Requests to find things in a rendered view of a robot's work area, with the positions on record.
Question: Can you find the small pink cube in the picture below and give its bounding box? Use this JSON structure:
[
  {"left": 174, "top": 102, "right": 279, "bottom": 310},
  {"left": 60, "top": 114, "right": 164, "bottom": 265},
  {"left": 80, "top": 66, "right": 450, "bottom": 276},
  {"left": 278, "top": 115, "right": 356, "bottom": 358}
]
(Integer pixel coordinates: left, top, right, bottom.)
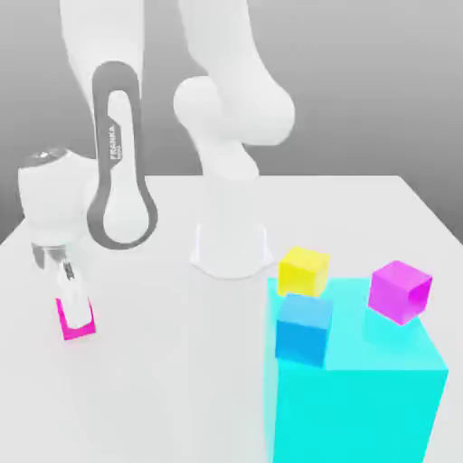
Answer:
[{"left": 55, "top": 297, "right": 98, "bottom": 342}]

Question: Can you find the small blue cube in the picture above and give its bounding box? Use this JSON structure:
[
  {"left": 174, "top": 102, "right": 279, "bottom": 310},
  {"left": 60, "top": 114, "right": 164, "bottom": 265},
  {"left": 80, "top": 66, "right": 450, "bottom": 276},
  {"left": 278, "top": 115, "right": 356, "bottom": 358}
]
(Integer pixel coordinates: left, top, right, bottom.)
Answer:
[{"left": 274, "top": 292, "right": 334, "bottom": 369}]

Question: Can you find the small yellow cube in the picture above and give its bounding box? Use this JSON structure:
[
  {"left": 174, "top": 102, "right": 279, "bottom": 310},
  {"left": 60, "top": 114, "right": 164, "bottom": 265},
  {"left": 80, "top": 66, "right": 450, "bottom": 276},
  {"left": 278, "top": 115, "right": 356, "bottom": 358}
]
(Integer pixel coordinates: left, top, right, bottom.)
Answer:
[{"left": 277, "top": 246, "right": 331, "bottom": 298}]

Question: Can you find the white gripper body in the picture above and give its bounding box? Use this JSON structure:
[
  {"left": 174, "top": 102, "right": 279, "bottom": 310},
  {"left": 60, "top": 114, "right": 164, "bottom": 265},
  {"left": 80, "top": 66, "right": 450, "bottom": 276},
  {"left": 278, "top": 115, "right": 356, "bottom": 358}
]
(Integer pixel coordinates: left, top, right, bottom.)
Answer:
[{"left": 56, "top": 269, "right": 92, "bottom": 326}]

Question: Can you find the large cyan box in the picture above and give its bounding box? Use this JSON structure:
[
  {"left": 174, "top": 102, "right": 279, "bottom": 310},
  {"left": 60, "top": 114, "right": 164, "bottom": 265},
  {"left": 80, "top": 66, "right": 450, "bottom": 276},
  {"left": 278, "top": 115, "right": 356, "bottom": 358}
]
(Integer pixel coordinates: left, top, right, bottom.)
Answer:
[{"left": 266, "top": 277, "right": 450, "bottom": 463}]

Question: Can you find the small purple cube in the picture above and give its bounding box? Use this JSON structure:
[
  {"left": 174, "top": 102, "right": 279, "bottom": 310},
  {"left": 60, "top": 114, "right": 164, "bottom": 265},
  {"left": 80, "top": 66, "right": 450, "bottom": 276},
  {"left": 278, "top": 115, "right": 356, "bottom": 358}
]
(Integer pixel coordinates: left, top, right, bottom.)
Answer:
[{"left": 367, "top": 260, "right": 434, "bottom": 326}]

